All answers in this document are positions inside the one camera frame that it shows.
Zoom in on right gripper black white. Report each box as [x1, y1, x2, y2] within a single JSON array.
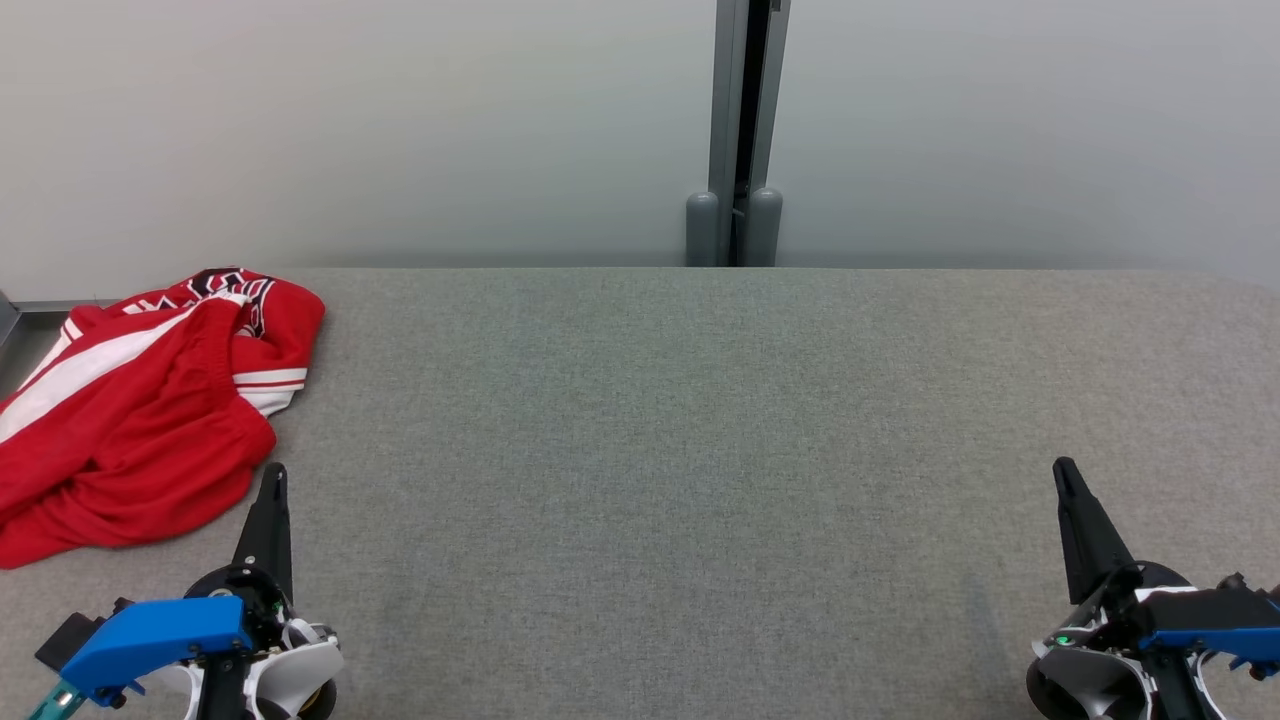
[[1028, 457, 1231, 720]]

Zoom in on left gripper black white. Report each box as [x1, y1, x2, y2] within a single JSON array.
[[185, 462, 346, 720]]

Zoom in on red shorts with white stripe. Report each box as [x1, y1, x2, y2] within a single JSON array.
[[0, 295, 278, 570]]

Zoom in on red jersey with black lettering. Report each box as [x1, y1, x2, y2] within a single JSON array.
[[20, 266, 327, 418]]

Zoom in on teal left camera cable connector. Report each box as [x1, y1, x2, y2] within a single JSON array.
[[25, 680, 87, 720]]

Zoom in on grey metal partition post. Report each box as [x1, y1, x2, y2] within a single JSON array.
[[685, 0, 793, 268]]

